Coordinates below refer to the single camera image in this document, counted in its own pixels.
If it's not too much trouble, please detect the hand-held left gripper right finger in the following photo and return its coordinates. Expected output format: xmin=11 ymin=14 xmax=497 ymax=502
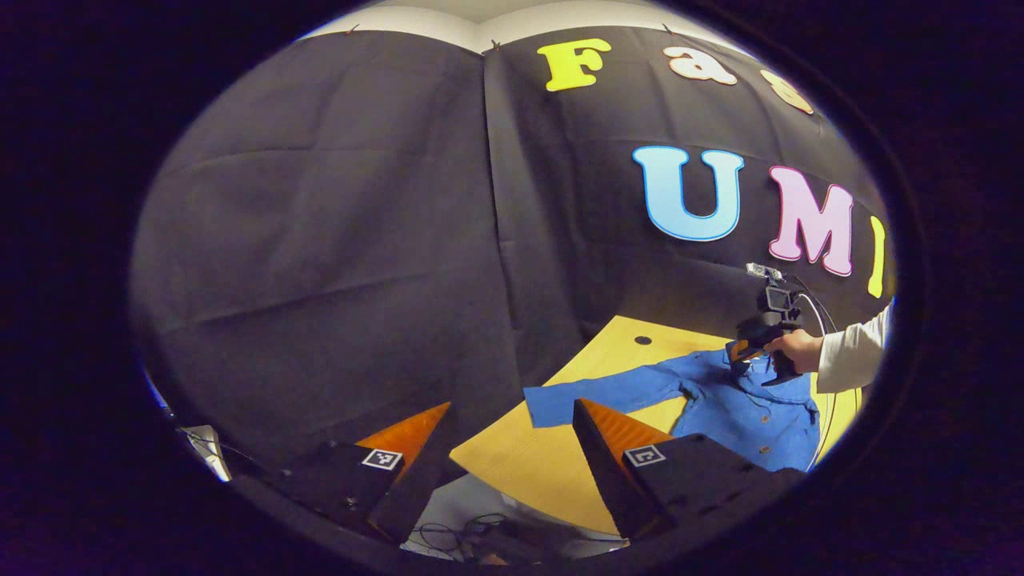
xmin=571 ymin=397 xmax=775 ymax=541

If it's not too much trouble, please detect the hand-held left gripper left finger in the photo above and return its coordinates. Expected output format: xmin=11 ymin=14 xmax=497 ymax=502
xmin=272 ymin=401 xmax=469 ymax=546

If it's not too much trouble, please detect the white flat object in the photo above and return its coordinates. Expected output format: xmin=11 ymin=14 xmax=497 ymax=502
xmin=180 ymin=424 xmax=233 ymax=482

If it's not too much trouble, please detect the tangle of black cables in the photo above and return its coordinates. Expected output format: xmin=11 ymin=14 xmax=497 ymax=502
xmin=398 ymin=512 xmax=577 ymax=562

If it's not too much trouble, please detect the blue corduroy shirt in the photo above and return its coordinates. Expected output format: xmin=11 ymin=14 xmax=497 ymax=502
xmin=524 ymin=346 xmax=823 ymax=473

